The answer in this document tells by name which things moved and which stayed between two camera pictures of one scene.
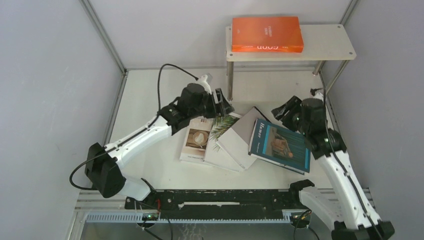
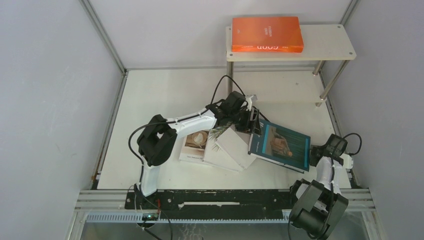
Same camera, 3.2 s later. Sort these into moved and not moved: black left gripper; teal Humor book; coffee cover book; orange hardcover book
Moved: black left gripper
Not moved: coffee cover book; teal Humor book; orange hardcover book
